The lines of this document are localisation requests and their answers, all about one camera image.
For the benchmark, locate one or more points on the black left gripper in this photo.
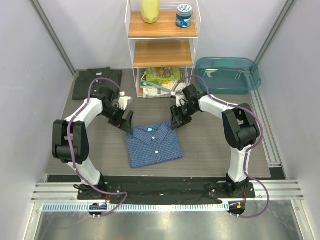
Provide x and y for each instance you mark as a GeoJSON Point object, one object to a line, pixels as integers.
{"type": "Point", "coordinates": [125, 124]}

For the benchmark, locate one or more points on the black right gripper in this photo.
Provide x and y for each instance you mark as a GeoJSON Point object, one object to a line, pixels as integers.
{"type": "Point", "coordinates": [177, 122]}

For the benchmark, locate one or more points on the blue plaid long sleeve shirt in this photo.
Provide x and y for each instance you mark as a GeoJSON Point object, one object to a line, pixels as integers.
{"type": "Point", "coordinates": [152, 144]}

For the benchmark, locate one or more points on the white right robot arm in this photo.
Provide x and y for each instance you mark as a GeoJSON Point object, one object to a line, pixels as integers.
{"type": "Point", "coordinates": [240, 128]}

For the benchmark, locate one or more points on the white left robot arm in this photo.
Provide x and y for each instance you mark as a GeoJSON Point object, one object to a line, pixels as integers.
{"type": "Point", "coordinates": [70, 142]}

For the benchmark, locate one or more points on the stack of books and papers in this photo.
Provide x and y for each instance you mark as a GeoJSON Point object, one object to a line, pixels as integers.
{"type": "Point", "coordinates": [158, 89]}

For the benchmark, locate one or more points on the green picture book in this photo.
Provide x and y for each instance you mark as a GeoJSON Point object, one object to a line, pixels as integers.
{"type": "Point", "coordinates": [170, 73]}

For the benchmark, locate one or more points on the folded dark grey shirt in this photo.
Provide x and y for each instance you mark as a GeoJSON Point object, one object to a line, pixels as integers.
{"type": "Point", "coordinates": [85, 78]}

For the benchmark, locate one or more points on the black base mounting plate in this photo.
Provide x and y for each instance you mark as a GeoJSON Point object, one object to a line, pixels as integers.
{"type": "Point", "coordinates": [147, 190]}

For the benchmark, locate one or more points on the teal plastic basin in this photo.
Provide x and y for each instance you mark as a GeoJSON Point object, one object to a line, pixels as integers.
{"type": "Point", "coordinates": [227, 75]}

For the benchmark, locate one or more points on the blue jar with lid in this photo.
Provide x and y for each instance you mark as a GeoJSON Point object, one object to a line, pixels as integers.
{"type": "Point", "coordinates": [183, 15]}

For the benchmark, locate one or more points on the yellow vase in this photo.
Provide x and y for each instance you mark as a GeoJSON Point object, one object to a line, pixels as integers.
{"type": "Point", "coordinates": [150, 10]}

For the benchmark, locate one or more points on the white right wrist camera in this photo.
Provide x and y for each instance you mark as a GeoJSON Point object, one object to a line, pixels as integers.
{"type": "Point", "coordinates": [178, 98]}

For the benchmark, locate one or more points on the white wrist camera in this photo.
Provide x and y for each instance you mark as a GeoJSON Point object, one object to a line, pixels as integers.
{"type": "Point", "coordinates": [178, 98]}
{"type": "Point", "coordinates": [124, 100]}

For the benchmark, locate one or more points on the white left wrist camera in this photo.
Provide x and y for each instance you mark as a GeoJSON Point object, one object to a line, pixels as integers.
{"type": "Point", "coordinates": [124, 100]}

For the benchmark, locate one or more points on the white slotted cable duct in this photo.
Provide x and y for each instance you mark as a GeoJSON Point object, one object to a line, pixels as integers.
{"type": "Point", "coordinates": [92, 207]}

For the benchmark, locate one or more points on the white wire wooden shelf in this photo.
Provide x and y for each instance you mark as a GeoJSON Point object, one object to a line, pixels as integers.
{"type": "Point", "coordinates": [163, 43]}

